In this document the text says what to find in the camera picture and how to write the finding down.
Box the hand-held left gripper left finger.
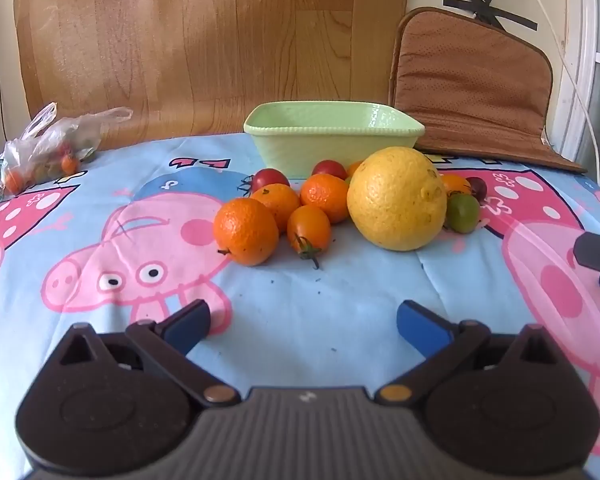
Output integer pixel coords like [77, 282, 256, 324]
[55, 299, 242, 409]

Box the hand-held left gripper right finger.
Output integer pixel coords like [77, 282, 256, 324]
[374, 300, 567, 407]

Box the orange mandarin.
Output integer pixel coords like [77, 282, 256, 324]
[250, 183, 301, 233]
[213, 198, 280, 267]
[300, 173, 351, 224]

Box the green cherry tomato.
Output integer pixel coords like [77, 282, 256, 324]
[445, 192, 481, 234]

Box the large yellow grapefruit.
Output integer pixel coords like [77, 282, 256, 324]
[346, 146, 448, 252]

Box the orange cherry tomato with stem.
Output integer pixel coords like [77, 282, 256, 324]
[286, 205, 332, 270]

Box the red cherry tomato with stem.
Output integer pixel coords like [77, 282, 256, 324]
[237, 168, 291, 196]

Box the light green square bowl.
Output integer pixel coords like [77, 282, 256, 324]
[243, 101, 426, 180]

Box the blue cartoon pig printed blanket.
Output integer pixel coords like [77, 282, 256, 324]
[0, 132, 600, 480]

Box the clear plastic bag of tomatoes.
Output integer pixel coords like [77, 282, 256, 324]
[0, 102, 133, 205]

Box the brown seat cushion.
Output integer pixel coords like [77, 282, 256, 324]
[387, 7, 588, 175]

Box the wood pattern vinyl sheet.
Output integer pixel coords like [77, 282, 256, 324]
[12, 0, 413, 153]

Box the white window frame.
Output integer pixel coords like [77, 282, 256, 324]
[560, 0, 600, 191]

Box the white power cable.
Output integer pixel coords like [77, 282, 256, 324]
[510, 0, 600, 186]

